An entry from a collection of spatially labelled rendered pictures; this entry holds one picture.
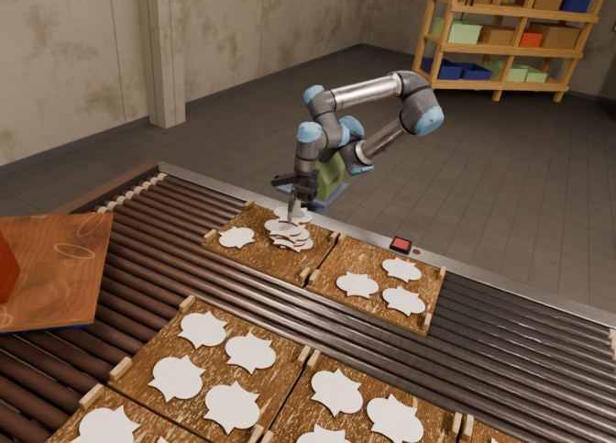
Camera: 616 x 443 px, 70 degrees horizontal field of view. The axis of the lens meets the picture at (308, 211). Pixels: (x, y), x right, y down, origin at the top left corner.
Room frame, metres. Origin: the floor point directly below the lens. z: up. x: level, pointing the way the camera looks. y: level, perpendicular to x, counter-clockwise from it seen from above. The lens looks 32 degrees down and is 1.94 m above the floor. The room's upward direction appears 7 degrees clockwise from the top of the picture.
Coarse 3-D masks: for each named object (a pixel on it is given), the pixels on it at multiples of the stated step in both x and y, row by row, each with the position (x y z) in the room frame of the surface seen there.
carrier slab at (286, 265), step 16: (256, 208) 1.55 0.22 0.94; (240, 224) 1.42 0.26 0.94; (256, 224) 1.44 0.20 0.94; (256, 240) 1.33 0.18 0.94; (320, 240) 1.38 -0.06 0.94; (336, 240) 1.41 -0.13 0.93; (224, 256) 1.23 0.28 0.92; (240, 256) 1.23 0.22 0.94; (256, 256) 1.24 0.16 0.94; (272, 256) 1.25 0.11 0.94; (288, 256) 1.26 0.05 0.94; (304, 256) 1.28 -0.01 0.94; (320, 256) 1.29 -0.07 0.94; (272, 272) 1.16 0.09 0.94; (288, 272) 1.17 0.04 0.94
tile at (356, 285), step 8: (344, 280) 1.16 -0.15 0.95; (352, 280) 1.17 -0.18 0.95; (360, 280) 1.17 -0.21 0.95; (368, 280) 1.18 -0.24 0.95; (344, 288) 1.12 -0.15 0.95; (352, 288) 1.12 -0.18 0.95; (360, 288) 1.13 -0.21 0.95; (368, 288) 1.13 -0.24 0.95; (376, 288) 1.14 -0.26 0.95; (352, 296) 1.09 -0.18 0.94; (360, 296) 1.10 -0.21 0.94; (368, 296) 1.09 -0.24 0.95
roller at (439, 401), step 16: (112, 256) 1.16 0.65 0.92; (128, 272) 1.11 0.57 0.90; (144, 272) 1.10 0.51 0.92; (176, 288) 1.05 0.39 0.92; (208, 304) 1.00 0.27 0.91; (224, 304) 1.00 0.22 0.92; (256, 320) 0.95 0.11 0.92; (288, 336) 0.91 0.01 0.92; (320, 352) 0.87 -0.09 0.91; (336, 352) 0.87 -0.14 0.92; (352, 368) 0.83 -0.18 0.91; (368, 368) 0.83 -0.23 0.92; (400, 384) 0.79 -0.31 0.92; (432, 400) 0.76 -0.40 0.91; (448, 400) 0.76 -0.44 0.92; (480, 416) 0.72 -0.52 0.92; (512, 432) 0.69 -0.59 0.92
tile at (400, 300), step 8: (400, 288) 1.15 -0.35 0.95; (384, 296) 1.10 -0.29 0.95; (392, 296) 1.11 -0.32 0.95; (400, 296) 1.11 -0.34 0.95; (408, 296) 1.12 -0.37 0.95; (416, 296) 1.12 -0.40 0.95; (392, 304) 1.07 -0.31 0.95; (400, 304) 1.08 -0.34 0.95; (408, 304) 1.08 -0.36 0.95; (416, 304) 1.09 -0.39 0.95; (400, 312) 1.05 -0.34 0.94; (408, 312) 1.04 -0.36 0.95; (416, 312) 1.05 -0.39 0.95
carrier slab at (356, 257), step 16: (352, 240) 1.41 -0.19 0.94; (336, 256) 1.30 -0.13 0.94; (352, 256) 1.31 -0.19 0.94; (368, 256) 1.33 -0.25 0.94; (384, 256) 1.34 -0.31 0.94; (400, 256) 1.35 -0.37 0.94; (320, 272) 1.19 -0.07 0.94; (336, 272) 1.21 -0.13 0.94; (352, 272) 1.22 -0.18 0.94; (368, 272) 1.23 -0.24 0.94; (384, 272) 1.24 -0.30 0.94; (432, 272) 1.28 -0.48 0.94; (320, 288) 1.11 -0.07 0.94; (336, 288) 1.13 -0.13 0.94; (384, 288) 1.16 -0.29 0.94; (416, 288) 1.18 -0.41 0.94; (432, 288) 1.19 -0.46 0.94; (352, 304) 1.06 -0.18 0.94; (368, 304) 1.07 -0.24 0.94; (384, 304) 1.08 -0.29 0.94; (432, 304) 1.11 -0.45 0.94; (384, 320) 1.02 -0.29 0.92; (400, 320) 1.01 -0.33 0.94; (416, 320) 1.02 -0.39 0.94
